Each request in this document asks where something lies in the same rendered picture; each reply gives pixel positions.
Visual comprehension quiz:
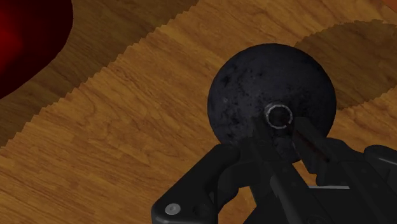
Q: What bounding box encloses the black round vase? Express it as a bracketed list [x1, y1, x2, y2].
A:
[207, 43, 337, 165]

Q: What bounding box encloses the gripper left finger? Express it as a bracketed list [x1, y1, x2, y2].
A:
[151, 121, 330, 224]

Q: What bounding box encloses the dark red round thing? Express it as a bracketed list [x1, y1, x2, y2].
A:
[0, 0, 74, 100]

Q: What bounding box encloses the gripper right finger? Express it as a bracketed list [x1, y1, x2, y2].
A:
[292, 117, 397, 224]

